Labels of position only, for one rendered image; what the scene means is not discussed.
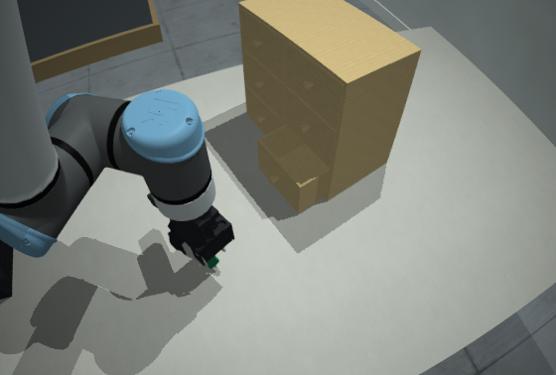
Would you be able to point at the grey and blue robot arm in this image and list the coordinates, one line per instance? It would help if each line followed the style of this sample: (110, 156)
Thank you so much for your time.
(41, 186)

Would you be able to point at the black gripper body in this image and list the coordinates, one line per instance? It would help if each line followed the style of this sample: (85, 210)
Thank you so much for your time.
(200, 231)

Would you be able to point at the tan chest of drawers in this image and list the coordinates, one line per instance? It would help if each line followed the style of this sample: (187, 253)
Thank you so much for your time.
(375, 64)

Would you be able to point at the brown wooden drawer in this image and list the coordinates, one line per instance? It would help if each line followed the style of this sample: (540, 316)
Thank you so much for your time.
(269, 87)
(293, 168)
(317, 132)
(269, 121)
(321, 89)
(267, 45)

